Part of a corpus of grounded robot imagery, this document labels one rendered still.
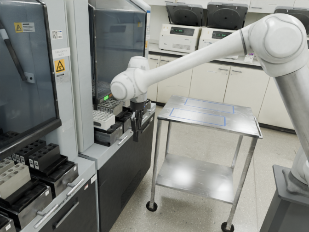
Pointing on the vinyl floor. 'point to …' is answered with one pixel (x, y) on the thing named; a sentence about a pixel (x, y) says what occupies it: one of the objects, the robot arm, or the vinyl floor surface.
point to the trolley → (207, 123)
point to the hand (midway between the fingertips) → (136, 135)
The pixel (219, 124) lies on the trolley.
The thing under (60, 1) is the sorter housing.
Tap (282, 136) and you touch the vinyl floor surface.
